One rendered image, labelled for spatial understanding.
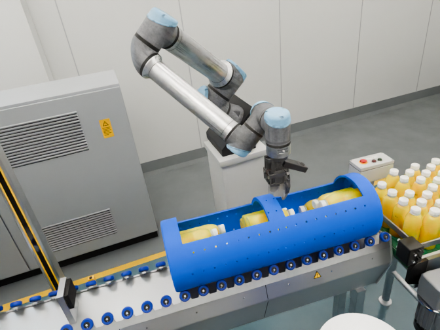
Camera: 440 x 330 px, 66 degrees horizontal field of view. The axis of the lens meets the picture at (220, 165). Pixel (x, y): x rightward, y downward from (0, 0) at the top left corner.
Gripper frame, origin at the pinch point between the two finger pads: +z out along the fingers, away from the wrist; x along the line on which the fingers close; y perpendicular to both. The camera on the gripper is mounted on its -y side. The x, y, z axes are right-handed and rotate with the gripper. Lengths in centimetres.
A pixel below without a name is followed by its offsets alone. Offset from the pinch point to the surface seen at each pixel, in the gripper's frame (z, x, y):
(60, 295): 16, 4, 91
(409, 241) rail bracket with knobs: 24, 20, -46
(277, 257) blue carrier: 17.2, 13.9, 9.6
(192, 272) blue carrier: 12.4, 14.0, 42.9
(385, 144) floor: 124, -208, -226
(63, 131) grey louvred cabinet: 4, -139, 106
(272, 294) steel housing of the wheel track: 38.0, 13.4, 12.1
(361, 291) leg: 61, 9, -35
